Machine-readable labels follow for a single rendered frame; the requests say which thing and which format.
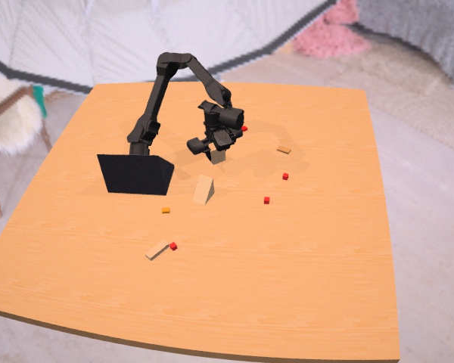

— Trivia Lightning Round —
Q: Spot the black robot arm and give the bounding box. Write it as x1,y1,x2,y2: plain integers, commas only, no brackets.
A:
127,52,244,155

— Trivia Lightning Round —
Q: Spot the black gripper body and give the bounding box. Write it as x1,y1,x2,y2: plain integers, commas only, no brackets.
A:
186,121,243,155

